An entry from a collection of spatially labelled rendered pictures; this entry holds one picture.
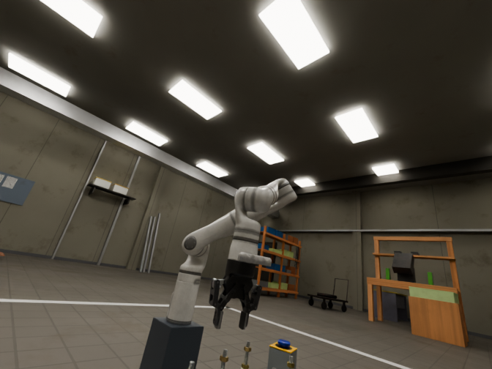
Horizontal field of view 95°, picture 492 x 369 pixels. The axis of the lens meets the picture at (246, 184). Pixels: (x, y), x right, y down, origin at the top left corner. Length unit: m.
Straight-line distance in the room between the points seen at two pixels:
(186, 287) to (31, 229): 7.94
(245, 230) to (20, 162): 8.55
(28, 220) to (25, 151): 1.95
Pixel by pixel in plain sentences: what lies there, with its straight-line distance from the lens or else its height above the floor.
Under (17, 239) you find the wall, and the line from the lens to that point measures 8.74.
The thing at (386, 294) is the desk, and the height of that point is 0.61.
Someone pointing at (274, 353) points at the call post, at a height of 0.30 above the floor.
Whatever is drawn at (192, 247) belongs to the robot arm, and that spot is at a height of 0.57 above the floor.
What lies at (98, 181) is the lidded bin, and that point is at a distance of 8.53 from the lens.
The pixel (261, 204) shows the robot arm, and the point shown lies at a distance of 0.60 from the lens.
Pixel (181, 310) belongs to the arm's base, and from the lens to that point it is 0.98.
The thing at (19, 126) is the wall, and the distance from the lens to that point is 9.21.
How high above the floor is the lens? 0.51
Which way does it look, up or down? 21 degrees up
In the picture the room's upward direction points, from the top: 10 degrees clockwise
